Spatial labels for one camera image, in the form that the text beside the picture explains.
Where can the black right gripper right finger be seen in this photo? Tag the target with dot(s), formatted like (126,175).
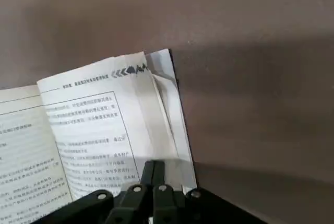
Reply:
(172,208)

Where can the white blue cover book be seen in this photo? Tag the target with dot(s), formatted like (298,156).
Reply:
(91,119)

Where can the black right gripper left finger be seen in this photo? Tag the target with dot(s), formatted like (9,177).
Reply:
(125,208)

